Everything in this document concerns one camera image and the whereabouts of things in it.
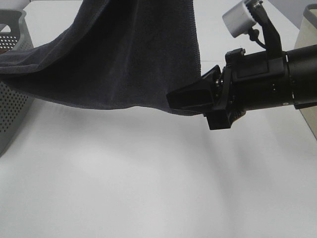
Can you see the beige fabric storage bin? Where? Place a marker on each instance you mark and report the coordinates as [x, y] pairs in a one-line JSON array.
[[307, 38]]

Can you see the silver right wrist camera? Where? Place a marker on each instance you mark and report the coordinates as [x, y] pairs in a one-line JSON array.
[[238, 20]]

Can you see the dark grey towel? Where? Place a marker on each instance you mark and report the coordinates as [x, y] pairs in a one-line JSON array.
[[116, 54]]

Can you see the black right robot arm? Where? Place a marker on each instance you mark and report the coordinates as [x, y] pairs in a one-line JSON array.
[[250, 82]]

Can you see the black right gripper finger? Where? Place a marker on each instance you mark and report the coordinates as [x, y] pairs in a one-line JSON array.
[[198, 97]]

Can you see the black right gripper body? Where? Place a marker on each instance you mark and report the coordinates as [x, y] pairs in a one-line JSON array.
[[249, 82]]

